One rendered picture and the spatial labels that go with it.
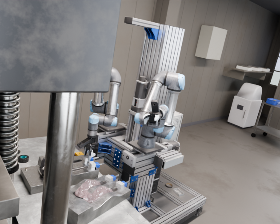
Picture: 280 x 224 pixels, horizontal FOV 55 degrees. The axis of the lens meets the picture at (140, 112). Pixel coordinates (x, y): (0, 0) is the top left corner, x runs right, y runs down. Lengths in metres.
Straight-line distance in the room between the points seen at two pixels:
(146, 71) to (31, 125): 2.01
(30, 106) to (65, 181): 3.18
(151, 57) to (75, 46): 1.91
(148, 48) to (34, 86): 1.98
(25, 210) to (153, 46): 1.56
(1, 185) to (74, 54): 0.38
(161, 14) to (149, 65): 2.40
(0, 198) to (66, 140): 0.20
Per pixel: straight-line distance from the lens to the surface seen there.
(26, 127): 3.85
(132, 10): 4.45
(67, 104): 0.54
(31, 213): 1.83
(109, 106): 2.18
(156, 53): 2.33
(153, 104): 1.68
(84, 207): 1.69
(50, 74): 0.47
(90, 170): 2.09
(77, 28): 0.47
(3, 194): 0.68
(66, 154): 0.58
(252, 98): 7.34
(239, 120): 7.44
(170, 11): 4.69
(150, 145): 2.22
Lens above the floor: 1.93
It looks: 16 degrees down
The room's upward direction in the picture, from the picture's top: 10 degrees clockwise
